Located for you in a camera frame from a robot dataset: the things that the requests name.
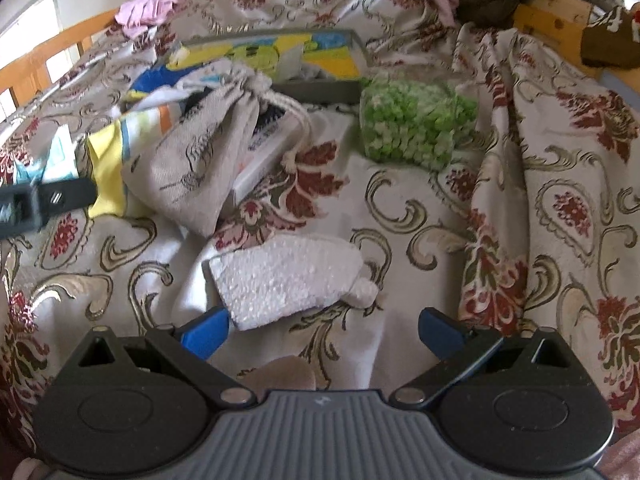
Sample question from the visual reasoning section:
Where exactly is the white plastic bag teal print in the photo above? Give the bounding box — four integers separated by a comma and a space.
12, 124, 81, 186

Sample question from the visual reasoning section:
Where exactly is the brown cloth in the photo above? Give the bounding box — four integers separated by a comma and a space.
580, 7, 640, 68

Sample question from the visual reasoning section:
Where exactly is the window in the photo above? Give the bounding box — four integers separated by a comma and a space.
0, 0, 66, 106

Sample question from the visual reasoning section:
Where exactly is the cartoon print cloth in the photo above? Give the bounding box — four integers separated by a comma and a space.
172, 32, 366, 83

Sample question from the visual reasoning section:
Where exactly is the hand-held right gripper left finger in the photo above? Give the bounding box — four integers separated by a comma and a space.
60, 306, 254, 407

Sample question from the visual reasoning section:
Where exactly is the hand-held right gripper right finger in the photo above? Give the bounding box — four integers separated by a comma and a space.
389, 307, 584, 407

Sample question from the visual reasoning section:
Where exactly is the grey tray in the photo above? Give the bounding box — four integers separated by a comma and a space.
170, 27, 373, 103

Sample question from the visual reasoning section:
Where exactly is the yellow striped towel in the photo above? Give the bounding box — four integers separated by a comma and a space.
86, 67, 211, 220

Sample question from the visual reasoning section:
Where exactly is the white box with blue print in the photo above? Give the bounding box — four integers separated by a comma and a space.
232, 105, 301, 208

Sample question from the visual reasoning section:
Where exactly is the wooden bed frame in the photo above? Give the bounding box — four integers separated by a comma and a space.
0, 7, 121, 111

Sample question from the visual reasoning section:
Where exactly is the beige linen drawstring bag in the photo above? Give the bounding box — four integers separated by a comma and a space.
122, 60, 313, 238

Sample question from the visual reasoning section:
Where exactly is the floral satin bedspread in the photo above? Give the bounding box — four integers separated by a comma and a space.
0, 0, 640, 461

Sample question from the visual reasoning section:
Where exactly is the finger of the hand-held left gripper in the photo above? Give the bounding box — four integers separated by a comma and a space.
0, 180, 98, 238

